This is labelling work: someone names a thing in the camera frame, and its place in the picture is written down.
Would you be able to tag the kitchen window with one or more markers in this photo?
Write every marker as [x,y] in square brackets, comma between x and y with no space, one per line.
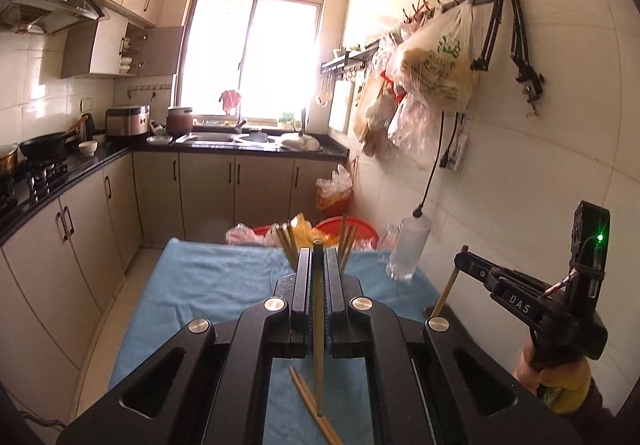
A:
[250,40]

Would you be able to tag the white cutting board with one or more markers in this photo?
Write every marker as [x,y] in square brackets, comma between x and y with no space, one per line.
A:
[341,107]

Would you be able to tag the steel kettle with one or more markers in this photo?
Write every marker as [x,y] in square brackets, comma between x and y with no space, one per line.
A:
[88,125]

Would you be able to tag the white bowl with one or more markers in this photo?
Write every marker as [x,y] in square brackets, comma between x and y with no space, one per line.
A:
[88,148]

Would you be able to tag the yellow plastic bag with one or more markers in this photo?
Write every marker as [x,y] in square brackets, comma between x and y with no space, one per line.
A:
[306,232]

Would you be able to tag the chrome faucet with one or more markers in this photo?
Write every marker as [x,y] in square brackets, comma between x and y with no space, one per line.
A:
[241,120]

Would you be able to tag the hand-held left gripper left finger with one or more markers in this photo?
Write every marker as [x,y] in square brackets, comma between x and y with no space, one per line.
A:
[306,285]

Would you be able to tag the red plastic basin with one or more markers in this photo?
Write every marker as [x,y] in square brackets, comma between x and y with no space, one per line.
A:
[362,232]

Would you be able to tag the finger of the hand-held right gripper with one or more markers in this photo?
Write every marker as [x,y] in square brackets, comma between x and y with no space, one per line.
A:
[472,265]

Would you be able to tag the clear plastic bag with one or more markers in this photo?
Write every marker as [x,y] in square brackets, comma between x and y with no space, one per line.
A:
[242,235]

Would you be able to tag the person's right hand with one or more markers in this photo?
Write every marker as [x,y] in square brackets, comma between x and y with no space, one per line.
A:
[530,375]

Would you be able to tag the brown clay pot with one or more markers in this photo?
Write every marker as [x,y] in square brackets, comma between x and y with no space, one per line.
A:
[180,121]

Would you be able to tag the long wooden chopstick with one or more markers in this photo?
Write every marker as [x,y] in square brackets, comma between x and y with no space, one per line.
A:
[445,292]
[306,400]
[327,427]
[318,375]

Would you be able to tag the blue tablecloth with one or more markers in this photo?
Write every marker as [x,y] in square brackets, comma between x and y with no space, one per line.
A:
[210,285]

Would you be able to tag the black wall rack shelf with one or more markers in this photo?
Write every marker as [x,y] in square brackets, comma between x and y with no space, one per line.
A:
[350,57]

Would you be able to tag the gas stove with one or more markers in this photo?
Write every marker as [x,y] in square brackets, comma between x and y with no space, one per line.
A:
[42,177]

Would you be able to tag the steel sink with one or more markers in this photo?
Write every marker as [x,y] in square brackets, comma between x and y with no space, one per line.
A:
[225,138]

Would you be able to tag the set of wooden chopsticks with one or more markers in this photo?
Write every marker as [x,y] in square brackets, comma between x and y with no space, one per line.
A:
[286,240]

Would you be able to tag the clear glass pitcher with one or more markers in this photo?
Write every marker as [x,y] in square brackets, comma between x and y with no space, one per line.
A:
[407,245]

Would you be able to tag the black kitchen countertop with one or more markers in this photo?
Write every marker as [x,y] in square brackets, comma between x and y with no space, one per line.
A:
[100,160]

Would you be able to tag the hanging ladles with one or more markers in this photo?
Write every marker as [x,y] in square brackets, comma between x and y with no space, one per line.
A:
[323,92]

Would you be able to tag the beige lower kitchen cabinets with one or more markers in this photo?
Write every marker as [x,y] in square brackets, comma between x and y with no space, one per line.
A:
[80,250]

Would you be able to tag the red cloth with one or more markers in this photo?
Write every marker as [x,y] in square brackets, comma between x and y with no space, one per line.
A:
[230,101]

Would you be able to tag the hanging plastic bags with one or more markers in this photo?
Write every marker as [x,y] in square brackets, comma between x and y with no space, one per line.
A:
[435,70]

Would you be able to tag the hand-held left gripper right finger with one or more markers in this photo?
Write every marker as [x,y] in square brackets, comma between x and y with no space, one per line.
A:
[330,285]

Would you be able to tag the black wok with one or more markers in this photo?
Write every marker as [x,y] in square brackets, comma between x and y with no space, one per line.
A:
[45,145]

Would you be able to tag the steel range hood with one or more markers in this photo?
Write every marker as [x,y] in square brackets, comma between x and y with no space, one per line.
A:
[45,5]

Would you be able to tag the person's right forearm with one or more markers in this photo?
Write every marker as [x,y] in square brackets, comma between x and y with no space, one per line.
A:
[570,385]

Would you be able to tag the silver rice cooker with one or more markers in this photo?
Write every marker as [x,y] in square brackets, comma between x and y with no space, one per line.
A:
[127,121]

